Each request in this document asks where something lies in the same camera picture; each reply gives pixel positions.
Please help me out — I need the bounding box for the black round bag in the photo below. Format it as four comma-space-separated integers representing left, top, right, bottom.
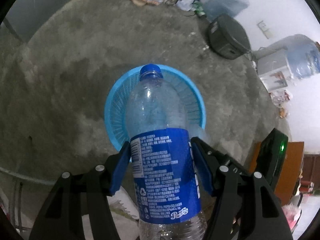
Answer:
207, 14, 251, 60

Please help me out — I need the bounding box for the water jug on dispenser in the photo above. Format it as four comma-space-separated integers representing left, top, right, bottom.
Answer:
287, 39, 319, 79

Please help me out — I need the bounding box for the white wall socket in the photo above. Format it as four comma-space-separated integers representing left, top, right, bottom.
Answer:
257, 21, 273, 40

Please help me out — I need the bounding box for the Pepsi plastic bottle blue label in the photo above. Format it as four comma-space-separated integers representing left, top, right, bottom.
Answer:
125, 64, 207, 239

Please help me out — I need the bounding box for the blue plastic trash basket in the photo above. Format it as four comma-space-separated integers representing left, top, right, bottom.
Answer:
104, 64, 206, 151

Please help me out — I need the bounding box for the white water dispenser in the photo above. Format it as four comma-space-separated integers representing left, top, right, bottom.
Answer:
257, 49, 293, 93

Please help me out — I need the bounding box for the orange wooden cabinet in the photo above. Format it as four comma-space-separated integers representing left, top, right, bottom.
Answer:
248, 141, 305, 205

